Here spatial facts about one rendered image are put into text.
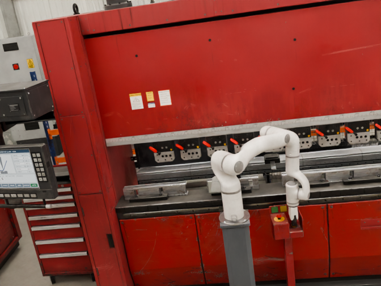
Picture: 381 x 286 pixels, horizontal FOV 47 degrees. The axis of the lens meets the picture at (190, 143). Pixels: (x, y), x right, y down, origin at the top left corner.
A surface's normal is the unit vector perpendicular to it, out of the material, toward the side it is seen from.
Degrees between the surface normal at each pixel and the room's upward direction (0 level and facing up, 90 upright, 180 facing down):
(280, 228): 90
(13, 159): 90
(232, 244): 90
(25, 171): 90
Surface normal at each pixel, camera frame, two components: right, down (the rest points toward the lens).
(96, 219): -0.10, 0.33
